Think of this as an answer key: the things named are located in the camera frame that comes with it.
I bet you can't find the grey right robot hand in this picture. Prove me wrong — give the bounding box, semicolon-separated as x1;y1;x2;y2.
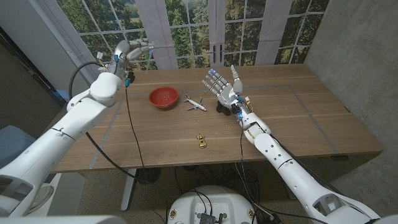
201;64;252;116

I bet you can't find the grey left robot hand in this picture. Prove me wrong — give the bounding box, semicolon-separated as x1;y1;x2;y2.
107;38;155;80

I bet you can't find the clear plastic pipette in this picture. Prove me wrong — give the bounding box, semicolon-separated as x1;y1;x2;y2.
144;49;153;78

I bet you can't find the white toy airplane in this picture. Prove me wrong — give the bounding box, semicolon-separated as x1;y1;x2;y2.
183;93;207;112

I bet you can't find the red bowl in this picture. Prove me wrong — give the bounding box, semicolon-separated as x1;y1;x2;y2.
148;86;180;109

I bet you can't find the yellow toy car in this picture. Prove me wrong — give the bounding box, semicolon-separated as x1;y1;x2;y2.
196;133;208;149

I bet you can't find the window forest print backdrop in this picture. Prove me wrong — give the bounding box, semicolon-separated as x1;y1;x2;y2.
27;0;330;103

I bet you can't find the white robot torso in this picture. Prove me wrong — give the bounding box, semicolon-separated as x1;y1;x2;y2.
167;185;257;224

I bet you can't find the black round floor fan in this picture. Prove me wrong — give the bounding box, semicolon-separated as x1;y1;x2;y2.
136;167;162;185

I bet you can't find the white table leg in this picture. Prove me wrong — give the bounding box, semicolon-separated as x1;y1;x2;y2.
120;168;137;212

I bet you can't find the blue-grey bin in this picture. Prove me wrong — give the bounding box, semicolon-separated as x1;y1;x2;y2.
0;125;35;168

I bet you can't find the white floor platform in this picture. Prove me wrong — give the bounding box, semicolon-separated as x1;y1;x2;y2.
29;172;86;218

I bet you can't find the white robot body edge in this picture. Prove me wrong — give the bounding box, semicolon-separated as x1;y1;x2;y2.
0;215;127;224

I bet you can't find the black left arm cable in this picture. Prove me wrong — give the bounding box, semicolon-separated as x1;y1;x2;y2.
68;61;170;224

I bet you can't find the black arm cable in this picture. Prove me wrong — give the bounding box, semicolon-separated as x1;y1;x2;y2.
68;61;170;224
267;132;343;195

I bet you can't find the black floor cable tangle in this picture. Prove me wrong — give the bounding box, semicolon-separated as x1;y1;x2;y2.
174;161;261;208

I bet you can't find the black backdrop frame bar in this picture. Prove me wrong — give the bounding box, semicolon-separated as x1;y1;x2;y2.
0;27;67;105

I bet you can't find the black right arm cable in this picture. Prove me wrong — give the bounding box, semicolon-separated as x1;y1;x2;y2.
267;132;343;195

